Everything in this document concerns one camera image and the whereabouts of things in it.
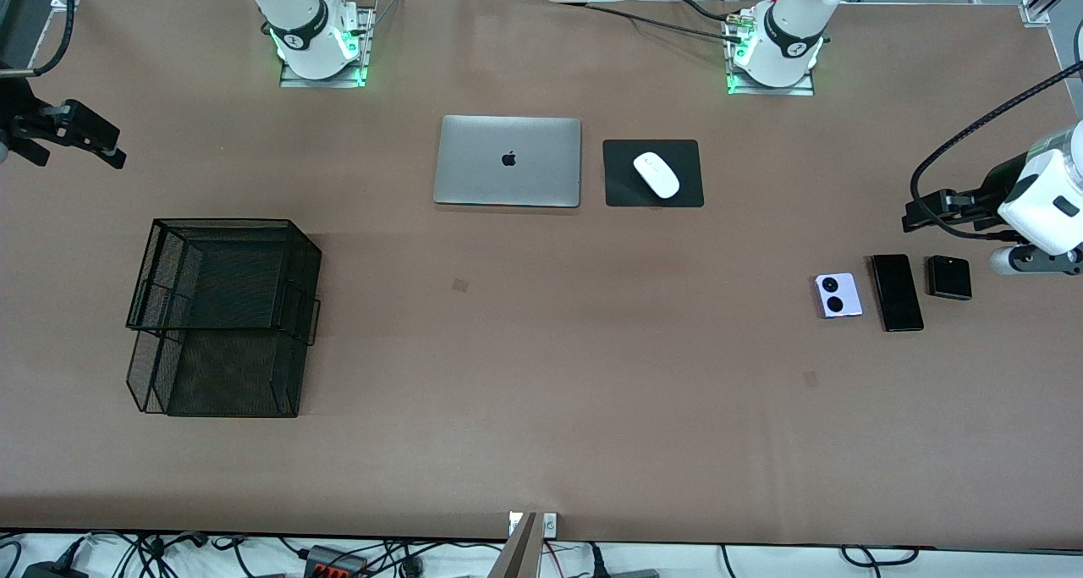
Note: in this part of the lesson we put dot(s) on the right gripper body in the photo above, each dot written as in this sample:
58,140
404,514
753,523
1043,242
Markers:
19,109

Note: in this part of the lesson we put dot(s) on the small black phone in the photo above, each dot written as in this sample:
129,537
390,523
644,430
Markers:
949,277

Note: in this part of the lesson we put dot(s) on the long black phone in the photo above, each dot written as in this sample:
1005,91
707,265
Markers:
897,294

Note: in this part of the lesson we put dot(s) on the lilac flip phone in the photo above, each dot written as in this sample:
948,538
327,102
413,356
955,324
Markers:
846,286

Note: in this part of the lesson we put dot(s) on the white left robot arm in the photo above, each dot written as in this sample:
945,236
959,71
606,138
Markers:
787,28

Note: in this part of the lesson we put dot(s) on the black mesh desk tray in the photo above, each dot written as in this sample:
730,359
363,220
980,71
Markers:
237,375

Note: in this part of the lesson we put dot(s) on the white computer mouse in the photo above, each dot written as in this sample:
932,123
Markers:
656,174

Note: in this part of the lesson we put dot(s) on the black mouse pad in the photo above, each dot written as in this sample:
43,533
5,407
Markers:
622,189

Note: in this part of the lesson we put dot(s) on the silver closed laptop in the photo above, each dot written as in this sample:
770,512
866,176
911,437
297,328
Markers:
508,180

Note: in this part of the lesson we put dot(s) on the black power adapter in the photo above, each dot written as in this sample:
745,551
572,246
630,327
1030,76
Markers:
51,571

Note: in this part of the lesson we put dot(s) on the black orange power strip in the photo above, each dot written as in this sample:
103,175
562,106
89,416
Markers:
334,565

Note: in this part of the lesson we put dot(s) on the black plug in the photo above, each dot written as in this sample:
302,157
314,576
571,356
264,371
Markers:
596,561

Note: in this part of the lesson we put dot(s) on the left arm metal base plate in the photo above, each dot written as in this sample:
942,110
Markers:
770,90

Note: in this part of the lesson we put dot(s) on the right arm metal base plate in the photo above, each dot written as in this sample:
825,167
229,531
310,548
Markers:
321,82

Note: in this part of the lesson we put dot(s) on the white metal bracket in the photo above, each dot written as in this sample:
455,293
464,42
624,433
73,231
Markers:
550,525
514,523

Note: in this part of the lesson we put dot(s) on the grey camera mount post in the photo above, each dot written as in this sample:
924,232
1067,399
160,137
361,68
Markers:
518,553

